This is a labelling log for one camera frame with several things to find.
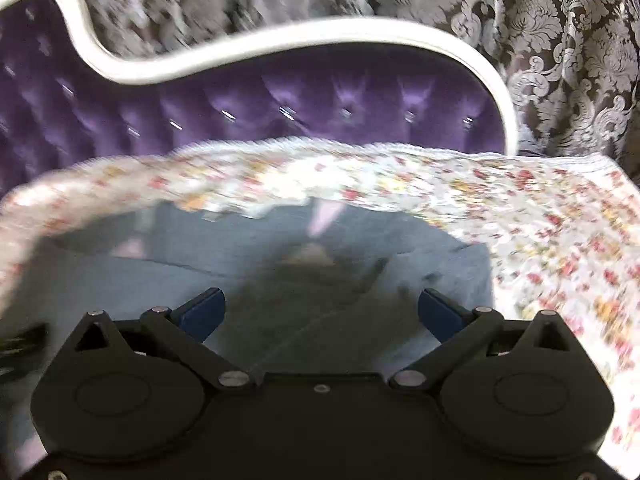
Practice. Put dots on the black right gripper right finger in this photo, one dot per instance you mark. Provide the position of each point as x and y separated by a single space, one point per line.
461 333

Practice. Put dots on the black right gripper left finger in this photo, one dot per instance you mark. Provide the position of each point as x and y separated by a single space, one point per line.
181 334

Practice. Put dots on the grey argyle knit sweater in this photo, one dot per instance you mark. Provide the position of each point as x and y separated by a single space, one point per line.
320 288

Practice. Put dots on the floral bed cover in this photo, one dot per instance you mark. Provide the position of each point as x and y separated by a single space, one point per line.
563 233

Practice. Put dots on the brown silver damask curtain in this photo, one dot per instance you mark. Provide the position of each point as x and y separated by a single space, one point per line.
571 66

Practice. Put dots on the purple tufted headboard white frame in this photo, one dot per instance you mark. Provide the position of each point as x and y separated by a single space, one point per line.
66 99

